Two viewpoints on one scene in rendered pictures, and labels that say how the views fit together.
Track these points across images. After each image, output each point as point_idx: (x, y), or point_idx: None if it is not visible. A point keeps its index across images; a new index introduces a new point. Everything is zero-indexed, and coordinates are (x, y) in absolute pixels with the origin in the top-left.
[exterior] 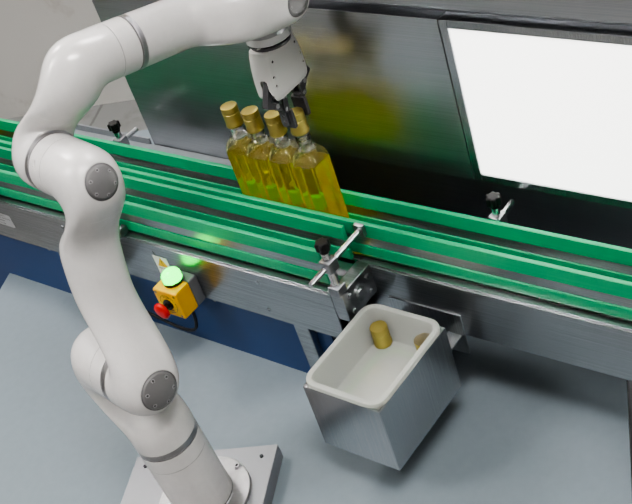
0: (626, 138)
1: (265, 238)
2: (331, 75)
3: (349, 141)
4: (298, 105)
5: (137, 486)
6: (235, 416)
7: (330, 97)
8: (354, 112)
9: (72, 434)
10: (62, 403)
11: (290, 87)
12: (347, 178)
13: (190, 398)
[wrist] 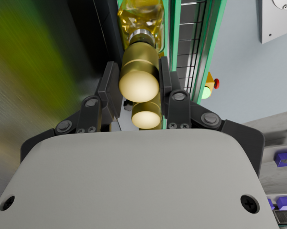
0: None
1: (218, 30)
2: None
3: (66, 31)
4: (118, 92)
5: (284, 28)
6: (225, 16)
7: (41, 78)
8: (25, 24)
9: (242, 81)
10: (225, 95)
11: (150, 142)
12: (86, 40)
13: (215, 49)
